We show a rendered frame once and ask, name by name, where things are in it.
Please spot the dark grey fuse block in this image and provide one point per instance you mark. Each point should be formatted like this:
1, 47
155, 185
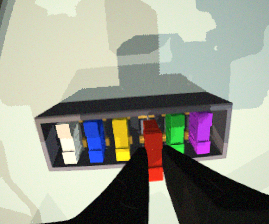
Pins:
79, 136

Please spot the green fuse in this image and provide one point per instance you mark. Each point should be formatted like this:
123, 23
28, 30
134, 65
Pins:
175, 122

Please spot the yellow fuse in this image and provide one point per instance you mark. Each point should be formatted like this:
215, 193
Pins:
121, 136

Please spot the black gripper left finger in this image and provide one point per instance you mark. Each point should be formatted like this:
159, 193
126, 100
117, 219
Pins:
124, 201

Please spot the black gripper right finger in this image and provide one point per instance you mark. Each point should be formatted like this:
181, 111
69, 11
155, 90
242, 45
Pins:
203, 196

